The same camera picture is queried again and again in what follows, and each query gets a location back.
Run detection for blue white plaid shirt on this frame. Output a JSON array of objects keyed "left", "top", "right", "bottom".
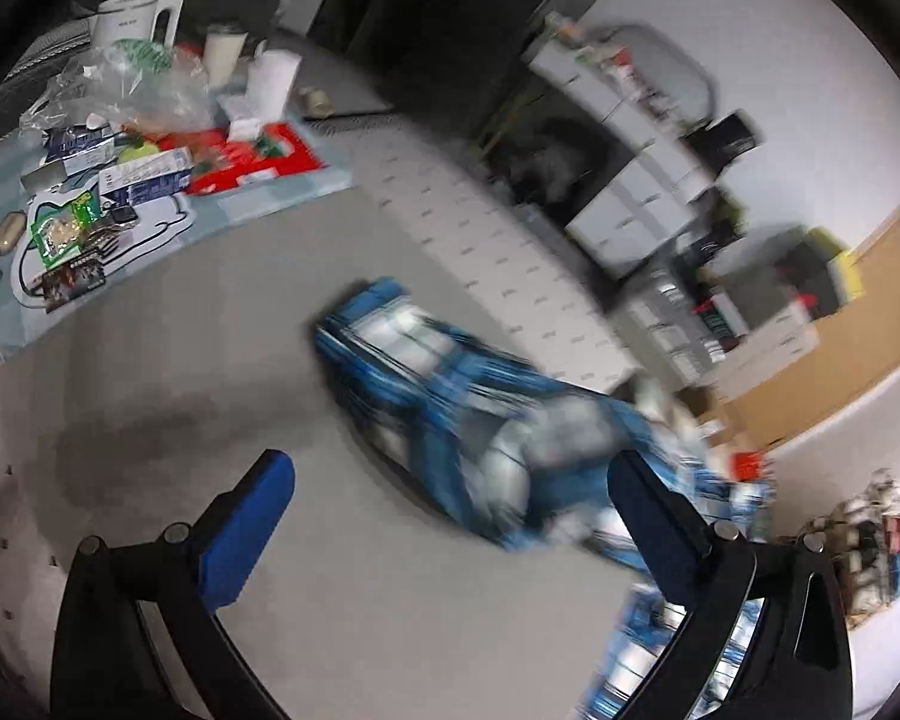
[{"left": 313, "top": 278, "right": 772, "bottom": 718}]

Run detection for shoe rack with shoes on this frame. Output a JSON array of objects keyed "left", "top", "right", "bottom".
[{"left": 798, "top": 468, "right": 900, "bottom": 629}]

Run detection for red plastic bag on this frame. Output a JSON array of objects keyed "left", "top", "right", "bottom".
[{"left": 730, "top": 450, "right": 772, "bottom": 483}]

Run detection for wooden door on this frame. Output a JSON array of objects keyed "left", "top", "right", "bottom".
[{"left": 728, "top": 207, "right": 900, "bottom": 449}]

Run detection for black red shoe box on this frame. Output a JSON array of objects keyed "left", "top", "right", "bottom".
[{"left": 694, "top": 289, "right": 749, "bottom": 343}]

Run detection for silver aluminium suitcase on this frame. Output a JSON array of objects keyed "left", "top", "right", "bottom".
[{"left": 608, "top": 266, "right": 725, "bottom": 392}]

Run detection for stacked shoe boxes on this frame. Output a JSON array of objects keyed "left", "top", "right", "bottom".
[{"left": 772, "top": 227, "right": 865, "bottom": 322}]

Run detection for patterned floor rug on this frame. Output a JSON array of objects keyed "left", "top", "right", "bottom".
[{"left": 318, "top": 115, "right": 637, "bottom": 392}]

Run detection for light blue cartoon mat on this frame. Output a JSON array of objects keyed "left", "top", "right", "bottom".
[{"left": 0, "top": 119, "right": 352, "bottom": 359}]

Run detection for white drawer desk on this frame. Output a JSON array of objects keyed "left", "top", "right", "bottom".
[{"left": 525, "top": 39, "right": 713, "bottom": 278}]

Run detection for red packet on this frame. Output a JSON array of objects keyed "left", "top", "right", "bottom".
[{"left": 157, "top": 122, "right": 326, "bottom": 195}]

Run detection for black bag under desk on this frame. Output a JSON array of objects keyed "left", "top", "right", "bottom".
[{"left": 489, "top": 117, "right": 632, "bottom": 227}]

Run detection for clear plastic bag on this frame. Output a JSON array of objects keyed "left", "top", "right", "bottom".
[{"left": 19, "top": 39, "right": 215, "bottom": 137}]

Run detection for grey round mirror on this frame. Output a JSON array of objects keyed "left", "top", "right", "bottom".
[{"left": 592, "top": 23, "right": 717, "bottom": 133}]

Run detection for white electric kettle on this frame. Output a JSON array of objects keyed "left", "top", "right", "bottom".
[{"left": 91, "top": 0, "right": 185, "bottom": 49}]

